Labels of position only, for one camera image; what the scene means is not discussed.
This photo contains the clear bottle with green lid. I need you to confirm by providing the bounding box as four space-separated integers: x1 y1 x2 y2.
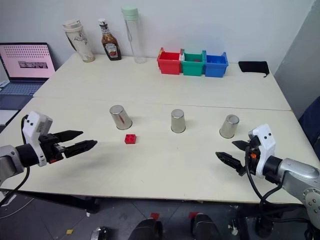
120 6 148 64

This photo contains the green plastic storage bin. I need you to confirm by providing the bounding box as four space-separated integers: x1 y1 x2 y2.
180 48 207 77

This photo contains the red toy building brick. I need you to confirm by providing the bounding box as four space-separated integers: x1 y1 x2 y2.
124 133 140 146

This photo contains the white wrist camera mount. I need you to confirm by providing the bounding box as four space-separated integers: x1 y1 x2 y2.
247 123 277 179
21 111 54 168

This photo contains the black table leg base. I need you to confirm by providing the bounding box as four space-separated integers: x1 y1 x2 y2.
256 203 312 239

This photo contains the dark rounded shape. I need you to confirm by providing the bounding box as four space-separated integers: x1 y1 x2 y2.
190 212 221 240
128 217 164 240

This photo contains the blue plastic storage bin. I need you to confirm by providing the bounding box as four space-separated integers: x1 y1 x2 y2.
203 50 229 78

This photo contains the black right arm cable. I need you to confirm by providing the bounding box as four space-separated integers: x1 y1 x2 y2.
244 145 285 209

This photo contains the blue chair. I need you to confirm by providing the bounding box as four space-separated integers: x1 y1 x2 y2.
298 95 320 151

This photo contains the ketchup bottle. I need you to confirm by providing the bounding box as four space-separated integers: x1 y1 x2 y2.
97 17 123 62

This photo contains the white flat device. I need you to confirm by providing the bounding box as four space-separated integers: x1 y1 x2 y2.
0 108 19 126

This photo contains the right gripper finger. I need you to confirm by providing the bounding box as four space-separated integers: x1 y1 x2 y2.
231 140 251 152
215 151 248 177

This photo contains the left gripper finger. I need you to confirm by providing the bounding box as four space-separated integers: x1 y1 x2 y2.
63 139 99 159
53 129 84 144

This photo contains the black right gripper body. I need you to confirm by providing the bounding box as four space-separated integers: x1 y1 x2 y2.
245 136 262 176

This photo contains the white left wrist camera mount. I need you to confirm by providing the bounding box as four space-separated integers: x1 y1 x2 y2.
21 111 54 168

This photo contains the upside-down steel cup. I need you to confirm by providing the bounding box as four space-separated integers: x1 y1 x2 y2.
219 114 240 139
170 108 187 134

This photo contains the cream travel tumbler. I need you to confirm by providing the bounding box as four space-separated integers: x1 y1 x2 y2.
61 18 96 63

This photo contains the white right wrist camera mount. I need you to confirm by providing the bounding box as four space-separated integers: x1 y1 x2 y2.
247 123 277 179

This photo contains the black cloth pouch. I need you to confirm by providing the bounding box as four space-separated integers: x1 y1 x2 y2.
237 60 270 78

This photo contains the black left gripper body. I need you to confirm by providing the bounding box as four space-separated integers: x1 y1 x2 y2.
38 133 67 165

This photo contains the open laptop with pink screen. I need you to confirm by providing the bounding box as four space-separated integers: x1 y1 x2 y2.
0 42 57 111

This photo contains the red plastic storage bin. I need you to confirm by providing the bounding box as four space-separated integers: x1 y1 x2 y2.
156 47 184 75

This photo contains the steel cup with red reflection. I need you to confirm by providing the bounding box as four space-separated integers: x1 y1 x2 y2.
108 104 133 131

